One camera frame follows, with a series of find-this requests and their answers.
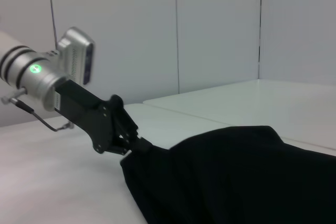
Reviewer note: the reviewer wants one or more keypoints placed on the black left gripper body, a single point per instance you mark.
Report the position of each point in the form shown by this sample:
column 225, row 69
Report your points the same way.
column 84, row 113

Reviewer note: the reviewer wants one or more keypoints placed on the silver perforated housing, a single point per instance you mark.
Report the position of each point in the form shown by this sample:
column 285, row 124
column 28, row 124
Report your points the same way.
column 76, row 56

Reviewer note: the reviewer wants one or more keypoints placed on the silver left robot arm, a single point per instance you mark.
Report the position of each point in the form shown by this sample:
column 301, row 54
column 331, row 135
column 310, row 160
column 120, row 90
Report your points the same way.
column 26, row 74

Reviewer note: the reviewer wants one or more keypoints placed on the black FREE print t-shirt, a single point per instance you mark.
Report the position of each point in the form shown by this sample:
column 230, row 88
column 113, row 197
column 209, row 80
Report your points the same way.
column 236, row 176

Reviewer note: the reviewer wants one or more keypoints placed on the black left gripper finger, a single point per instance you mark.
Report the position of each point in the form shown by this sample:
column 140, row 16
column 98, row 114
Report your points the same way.
column 128, row 127
column 118, row 148

